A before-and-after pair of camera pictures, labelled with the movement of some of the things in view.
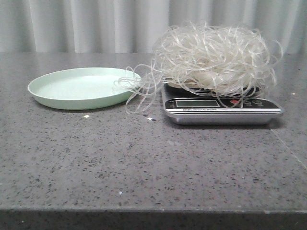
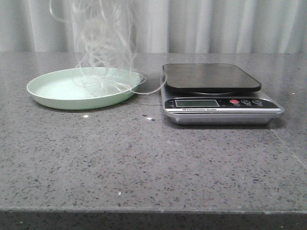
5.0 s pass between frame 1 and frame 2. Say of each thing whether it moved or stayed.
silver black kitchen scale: stayed
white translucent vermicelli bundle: moved
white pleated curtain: stayed
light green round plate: stayed
